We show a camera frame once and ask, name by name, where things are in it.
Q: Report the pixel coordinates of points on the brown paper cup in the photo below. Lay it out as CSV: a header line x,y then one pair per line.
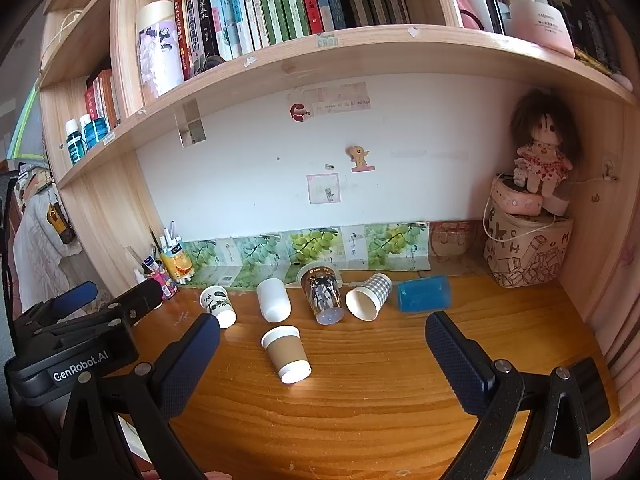
x,y
287,355

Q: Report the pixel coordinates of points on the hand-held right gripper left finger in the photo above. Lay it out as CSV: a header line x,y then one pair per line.
x,y
192,360

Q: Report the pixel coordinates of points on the checked paper cup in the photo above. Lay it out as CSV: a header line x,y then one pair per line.
x,y
372,292

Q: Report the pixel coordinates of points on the pink case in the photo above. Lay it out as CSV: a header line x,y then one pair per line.
x,y
520,200

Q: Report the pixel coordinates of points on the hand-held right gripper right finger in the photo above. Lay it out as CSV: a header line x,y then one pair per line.
x,y
452,357

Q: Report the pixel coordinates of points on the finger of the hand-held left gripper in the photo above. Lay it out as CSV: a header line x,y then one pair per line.
x,y
142,297
75,294

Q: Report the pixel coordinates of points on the orange print carton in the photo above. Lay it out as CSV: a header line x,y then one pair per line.
x,y
177,262

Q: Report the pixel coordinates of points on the wooden bookshelf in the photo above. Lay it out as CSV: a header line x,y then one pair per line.
x,y
350,46

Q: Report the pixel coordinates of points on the teal bottle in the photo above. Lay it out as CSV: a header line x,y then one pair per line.
x,y
96,130
75,142

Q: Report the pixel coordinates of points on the pink sticky note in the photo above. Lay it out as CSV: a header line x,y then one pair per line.
x,y
323,188

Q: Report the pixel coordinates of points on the pink and white bottle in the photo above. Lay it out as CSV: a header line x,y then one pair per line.
x,y
542,17

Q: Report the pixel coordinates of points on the row of red books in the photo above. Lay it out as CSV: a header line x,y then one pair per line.
x,y
102,97

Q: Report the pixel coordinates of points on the black phone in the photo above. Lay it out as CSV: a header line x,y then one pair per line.
x,y
590,395

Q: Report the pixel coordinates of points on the panda print paper cup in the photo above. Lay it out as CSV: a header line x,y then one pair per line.
x,y
217,305

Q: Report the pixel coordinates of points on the yellow and black pouch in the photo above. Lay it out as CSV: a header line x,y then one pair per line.
x,y
59,222

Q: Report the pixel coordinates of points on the leaf print folding card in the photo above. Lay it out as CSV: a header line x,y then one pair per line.
x,y
390,242

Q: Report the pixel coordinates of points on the dark printed plastic cup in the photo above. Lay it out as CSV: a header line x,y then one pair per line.
x,y
322,296

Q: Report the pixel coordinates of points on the pink pen holder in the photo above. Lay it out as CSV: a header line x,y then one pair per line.
x,y
164,280

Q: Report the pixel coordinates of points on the plain white cup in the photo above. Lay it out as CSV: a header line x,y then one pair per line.
x,y
273,301

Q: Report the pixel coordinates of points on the brown-haired rag doll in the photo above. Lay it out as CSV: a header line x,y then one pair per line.
x,y
542,145

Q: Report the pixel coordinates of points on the row of colourful books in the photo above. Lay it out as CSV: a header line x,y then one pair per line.
x,y
280,5

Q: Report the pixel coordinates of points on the clear plastic container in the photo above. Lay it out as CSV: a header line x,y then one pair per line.
x,y
450,240

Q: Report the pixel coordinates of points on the blue rectangular box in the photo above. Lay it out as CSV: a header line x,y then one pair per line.
x,y
424,295

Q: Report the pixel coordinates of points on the metal shelf bracket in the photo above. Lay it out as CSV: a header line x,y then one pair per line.
x,y
191,127

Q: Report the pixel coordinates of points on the row of dark books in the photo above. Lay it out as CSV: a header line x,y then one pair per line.
x,y
585,20

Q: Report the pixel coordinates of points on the wall hook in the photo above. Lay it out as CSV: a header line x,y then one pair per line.
x,y
608,167

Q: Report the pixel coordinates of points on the taped paper note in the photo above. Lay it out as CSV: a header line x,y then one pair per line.
x,y
340,97

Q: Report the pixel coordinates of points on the patterned round storage box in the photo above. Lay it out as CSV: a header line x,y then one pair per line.
x,y
530,252

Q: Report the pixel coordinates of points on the red wall sticker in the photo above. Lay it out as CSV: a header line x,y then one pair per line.
x,y
298,111

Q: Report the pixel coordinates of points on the white printed cylinder box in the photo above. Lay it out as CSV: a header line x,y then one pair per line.
x,y
157,50

